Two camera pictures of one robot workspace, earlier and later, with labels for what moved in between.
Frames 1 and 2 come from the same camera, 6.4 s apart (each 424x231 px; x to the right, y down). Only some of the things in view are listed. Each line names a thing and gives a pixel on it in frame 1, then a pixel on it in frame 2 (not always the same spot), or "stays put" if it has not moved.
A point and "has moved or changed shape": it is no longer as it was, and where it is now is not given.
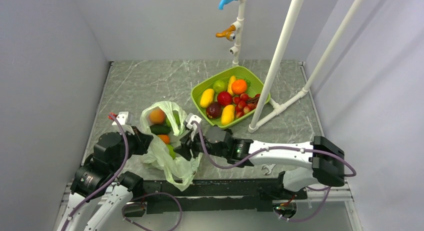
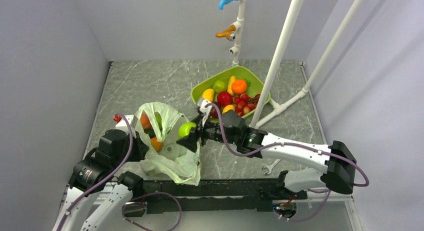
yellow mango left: (207, 97) stays put
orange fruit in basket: (239, 86) stays put
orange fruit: (165, 138) -> (156, 144)
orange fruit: (156, 116) -> (145, 121)
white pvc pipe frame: (266, 107) stays put
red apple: (224, 98) stays put
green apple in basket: (220, 85) stays put
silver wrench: (269, 167) stays put
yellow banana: (229, 90) stays put
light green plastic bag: (180, 173) has moved or changed shape
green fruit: (176, 115) -> (158, 118)
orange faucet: (228, 33) stays put
